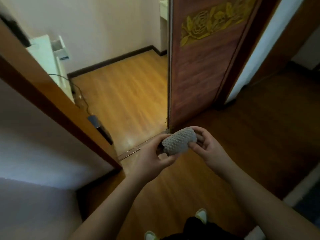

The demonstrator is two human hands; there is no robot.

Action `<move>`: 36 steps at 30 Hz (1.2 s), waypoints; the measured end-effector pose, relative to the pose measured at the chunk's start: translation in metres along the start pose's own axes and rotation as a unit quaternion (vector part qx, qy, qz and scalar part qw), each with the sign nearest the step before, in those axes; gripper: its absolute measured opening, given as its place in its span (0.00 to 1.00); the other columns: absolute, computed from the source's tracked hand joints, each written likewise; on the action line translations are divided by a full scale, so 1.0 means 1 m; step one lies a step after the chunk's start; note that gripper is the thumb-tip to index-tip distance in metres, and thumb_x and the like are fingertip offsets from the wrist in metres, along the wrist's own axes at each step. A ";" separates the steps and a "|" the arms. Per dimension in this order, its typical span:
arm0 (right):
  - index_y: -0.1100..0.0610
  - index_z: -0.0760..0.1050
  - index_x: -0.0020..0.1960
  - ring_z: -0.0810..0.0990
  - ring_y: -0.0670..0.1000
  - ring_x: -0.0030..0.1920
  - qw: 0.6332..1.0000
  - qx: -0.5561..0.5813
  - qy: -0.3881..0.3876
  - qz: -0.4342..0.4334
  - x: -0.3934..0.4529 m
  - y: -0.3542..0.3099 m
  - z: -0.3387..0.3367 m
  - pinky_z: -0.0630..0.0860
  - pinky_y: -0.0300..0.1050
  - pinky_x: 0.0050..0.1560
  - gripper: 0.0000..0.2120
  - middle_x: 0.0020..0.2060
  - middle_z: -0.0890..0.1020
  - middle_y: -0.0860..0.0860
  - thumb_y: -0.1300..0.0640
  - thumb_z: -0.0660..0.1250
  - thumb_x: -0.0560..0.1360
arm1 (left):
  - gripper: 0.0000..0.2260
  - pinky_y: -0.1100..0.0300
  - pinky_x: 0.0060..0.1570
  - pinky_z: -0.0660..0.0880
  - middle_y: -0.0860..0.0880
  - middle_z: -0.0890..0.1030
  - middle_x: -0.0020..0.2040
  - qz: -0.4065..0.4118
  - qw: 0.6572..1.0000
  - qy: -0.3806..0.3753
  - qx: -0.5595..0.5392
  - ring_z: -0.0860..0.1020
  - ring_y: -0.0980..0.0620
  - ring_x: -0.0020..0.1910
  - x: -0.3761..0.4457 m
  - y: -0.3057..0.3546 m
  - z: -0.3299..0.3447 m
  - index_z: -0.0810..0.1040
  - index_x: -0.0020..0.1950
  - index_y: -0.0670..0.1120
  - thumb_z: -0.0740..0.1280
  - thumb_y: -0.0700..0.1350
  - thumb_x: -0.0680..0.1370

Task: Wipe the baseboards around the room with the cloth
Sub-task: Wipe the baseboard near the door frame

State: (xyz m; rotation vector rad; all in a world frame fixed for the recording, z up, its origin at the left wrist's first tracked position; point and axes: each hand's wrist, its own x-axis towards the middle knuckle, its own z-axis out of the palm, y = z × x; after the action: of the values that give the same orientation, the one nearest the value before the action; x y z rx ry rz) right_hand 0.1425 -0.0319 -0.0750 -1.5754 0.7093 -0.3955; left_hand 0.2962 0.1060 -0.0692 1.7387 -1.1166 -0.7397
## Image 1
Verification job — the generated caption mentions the person's right hand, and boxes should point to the person's right hand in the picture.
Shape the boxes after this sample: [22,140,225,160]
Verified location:
[188,126,237,179]

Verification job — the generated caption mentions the person's left hand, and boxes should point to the person's left hand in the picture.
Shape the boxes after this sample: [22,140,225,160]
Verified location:
[127,133,180,184]

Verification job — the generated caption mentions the grey cleaning cloth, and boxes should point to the grey cleaning cloth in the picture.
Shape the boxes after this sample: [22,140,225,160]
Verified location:
[161,127,198,157]

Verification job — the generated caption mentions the dark brown baseboard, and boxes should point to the dark brown baseboard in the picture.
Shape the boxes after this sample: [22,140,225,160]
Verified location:
[67,45,168,79]
[76,169,125,195]

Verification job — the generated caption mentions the person's right forearm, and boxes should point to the person's right forearm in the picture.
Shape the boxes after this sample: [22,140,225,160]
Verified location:
[221,163,320,240]

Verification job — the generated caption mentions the person's left forearm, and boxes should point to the person's left forearm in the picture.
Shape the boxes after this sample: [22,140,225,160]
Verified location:
[67,176,150,240]

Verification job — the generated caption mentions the metal door threshold strip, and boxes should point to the metal door threshold strip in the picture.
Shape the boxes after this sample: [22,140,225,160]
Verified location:
[117,129,171,161]

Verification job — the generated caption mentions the black computer tower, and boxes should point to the black computer tower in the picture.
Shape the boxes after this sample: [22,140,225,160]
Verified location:
[87,115,114,146]

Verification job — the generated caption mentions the black shorts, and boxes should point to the black shorts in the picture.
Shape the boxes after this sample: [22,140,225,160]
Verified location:
[161,217,247,240]

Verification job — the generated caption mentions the carved reddish brown door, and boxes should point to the carved reddish brown door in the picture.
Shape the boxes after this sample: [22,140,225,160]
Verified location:
[167,0,263,130]

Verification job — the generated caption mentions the bed with blue quilt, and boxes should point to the bed with blue quilt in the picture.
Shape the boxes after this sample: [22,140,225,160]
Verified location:
[292,180,320,228]

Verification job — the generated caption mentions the plain wooden door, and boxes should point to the plain wooden door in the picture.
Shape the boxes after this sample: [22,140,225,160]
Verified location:
[250,0,320,84]

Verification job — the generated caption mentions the white desk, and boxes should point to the white desk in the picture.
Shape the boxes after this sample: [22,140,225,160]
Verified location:
[26,35,75,104]

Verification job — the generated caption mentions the black monitor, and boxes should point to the black monitor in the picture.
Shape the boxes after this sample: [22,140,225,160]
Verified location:
[0,13,32,48]

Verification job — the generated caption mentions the reddish brown door frame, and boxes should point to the reddish brown door frame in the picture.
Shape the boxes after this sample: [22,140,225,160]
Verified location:
[0,18,123,171]
[214,0,283,109]

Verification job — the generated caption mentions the black cable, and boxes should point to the black cable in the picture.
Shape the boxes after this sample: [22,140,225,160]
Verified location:
[49,73,92,115]

